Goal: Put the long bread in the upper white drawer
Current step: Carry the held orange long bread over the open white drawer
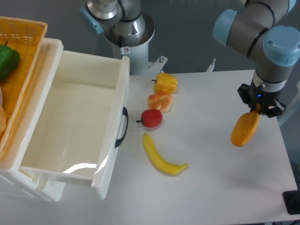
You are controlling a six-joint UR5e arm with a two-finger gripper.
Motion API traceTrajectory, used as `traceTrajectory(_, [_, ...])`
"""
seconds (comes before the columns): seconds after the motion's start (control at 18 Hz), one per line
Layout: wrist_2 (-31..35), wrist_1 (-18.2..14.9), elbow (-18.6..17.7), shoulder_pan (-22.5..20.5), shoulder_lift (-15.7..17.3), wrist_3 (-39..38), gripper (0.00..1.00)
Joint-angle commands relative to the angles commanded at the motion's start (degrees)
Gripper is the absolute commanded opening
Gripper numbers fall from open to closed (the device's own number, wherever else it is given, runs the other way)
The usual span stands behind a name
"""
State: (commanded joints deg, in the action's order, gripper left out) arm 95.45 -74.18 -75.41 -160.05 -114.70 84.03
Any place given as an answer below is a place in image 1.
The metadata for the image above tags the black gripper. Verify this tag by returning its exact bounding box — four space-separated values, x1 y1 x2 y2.
237 83 286 118

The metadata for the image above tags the long orange bread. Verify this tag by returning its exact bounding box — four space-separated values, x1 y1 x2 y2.
231 104 261 147

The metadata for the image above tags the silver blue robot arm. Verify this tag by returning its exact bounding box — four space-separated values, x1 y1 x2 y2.
80 0 300 118

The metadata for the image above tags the open white drawer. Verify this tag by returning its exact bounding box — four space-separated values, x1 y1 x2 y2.
21 51 130 188

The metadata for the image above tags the white drawer cabinet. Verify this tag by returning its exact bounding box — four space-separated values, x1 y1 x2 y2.
0 37 130 203

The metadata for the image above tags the yellow bell pepper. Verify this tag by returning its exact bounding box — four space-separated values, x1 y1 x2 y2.
152 72 178 94

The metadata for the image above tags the red bell pepper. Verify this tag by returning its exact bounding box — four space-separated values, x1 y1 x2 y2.
136 109 163 128

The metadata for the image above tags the black device at edge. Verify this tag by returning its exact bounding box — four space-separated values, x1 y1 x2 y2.
282 190 300 215

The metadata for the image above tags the yellow banana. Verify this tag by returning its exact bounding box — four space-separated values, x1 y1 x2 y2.
142 132 188 176

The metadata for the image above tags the orange plastic basket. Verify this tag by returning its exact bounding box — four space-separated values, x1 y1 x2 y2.
0 16 48 160

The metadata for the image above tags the green bell pepper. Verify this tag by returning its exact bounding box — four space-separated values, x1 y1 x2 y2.
0 41 20 81

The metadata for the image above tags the white table bracket right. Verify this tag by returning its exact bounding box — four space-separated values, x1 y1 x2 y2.
206 58 216 73

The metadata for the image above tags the white table bracket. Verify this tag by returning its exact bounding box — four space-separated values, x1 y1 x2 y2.
206 58 216 73
148 56 168 75

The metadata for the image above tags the white table bracket left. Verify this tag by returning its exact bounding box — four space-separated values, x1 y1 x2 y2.
148 56 168 75

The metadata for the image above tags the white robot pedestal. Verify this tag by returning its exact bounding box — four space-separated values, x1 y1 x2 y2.
104 12 155 75

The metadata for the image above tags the black drawer handle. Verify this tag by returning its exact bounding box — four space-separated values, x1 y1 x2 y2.
114 106 129 148

